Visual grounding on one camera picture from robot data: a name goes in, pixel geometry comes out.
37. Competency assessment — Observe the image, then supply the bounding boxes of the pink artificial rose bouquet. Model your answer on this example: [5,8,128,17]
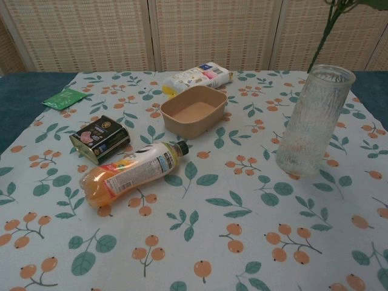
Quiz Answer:
[307,0,377,74]

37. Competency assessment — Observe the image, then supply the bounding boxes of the tall textured glass vase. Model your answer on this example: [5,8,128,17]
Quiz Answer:
[275,64,356,178]

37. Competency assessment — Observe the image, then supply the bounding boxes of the brown paper food container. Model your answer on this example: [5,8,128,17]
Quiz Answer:
[160,85,229,141]

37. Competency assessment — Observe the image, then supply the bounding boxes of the floral orange fruit tablecloth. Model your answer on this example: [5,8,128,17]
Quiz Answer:
[0,70,388,291]

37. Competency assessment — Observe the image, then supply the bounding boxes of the white printed snack package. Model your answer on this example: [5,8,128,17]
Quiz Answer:
[161,61,234,97]

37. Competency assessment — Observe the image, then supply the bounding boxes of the orange juice plastic bottle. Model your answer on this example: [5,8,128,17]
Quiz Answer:
[79,140,190,209]

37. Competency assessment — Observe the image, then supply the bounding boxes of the black luncheon meat tin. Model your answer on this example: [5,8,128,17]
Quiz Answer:
[69,115,130,166]

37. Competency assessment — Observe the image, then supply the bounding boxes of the woven bamboo folding screen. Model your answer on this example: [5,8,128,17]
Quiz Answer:
[0,0,388,76]

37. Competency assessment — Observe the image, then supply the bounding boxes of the green sachet packet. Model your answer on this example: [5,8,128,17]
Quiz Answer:
[42,89,89,110]

